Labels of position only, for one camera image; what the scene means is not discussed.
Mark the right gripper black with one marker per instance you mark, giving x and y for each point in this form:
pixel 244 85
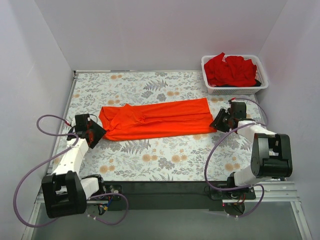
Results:
pixel 222 120

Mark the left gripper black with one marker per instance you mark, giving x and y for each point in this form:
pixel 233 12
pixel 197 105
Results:
pixel 94 135

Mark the orange t shirt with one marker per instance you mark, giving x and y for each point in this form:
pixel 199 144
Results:
pixel 160 120

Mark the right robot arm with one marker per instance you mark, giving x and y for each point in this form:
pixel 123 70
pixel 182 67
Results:
pixel 271 156

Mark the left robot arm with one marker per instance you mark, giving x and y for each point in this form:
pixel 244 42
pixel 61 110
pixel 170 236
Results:
pixel 64 192

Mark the red shirts pile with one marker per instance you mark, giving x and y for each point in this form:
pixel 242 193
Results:
pixel 230 70

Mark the floral table mat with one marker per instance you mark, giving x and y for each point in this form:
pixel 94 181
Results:
pixel 179 158

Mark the black garment in basket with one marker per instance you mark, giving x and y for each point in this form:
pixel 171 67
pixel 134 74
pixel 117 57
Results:
pixel 257 84

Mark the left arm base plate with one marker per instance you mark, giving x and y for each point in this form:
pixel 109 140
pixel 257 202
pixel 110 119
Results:
pixel 107 192

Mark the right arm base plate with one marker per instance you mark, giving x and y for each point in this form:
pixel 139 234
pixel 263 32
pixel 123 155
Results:
pixel 239 194

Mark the aluminium frame rail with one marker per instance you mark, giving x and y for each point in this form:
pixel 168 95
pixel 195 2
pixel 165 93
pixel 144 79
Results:
pixel 269 191

